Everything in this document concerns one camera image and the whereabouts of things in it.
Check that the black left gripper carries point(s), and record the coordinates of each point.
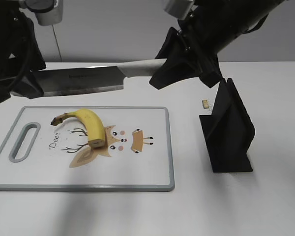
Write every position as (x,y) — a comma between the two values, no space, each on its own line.
(20,56)

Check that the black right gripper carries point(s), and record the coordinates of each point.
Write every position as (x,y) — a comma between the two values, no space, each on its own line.
(209,29)

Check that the knife with white handle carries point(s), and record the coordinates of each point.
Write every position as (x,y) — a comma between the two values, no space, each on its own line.
(85,80)

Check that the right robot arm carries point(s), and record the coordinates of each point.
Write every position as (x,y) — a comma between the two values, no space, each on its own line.
(191,51)

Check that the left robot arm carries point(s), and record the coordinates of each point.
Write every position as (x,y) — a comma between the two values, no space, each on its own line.
(47,12)

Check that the yellow banana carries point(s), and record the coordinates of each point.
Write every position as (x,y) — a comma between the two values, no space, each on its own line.
(92,123)

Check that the small tan crumb piece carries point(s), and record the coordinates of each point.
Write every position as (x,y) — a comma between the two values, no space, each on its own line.
(205,104)

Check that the black knife stand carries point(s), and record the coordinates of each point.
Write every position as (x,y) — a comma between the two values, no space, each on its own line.
(228,131)

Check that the white grey-rimmed cutting board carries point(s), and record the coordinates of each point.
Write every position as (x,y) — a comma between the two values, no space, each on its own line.
(137,156)

